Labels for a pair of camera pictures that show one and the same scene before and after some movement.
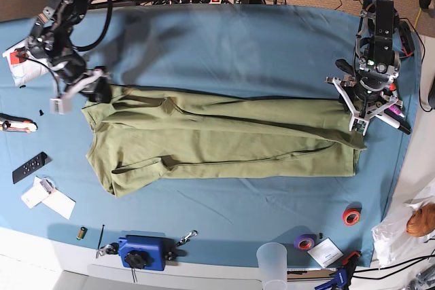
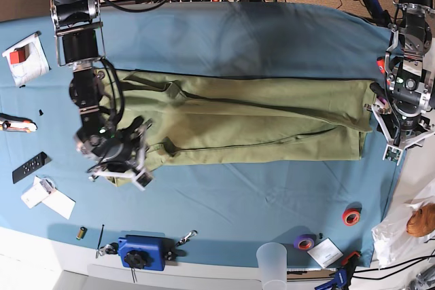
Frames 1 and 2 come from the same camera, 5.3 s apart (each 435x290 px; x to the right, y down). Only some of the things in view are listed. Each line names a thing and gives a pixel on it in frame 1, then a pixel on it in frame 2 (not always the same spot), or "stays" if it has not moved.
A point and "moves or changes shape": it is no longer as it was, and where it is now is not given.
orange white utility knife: (9, 123) stays
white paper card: (60, 203) stays
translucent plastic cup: (272, 261) stays
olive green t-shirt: (141, 134) moves or changes shape
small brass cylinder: (81, 233) stays
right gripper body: (361, 104) to (399, 128)
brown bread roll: (422, 221) stays
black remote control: (38, 161) stays
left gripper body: (72, 70) to (121, 155)
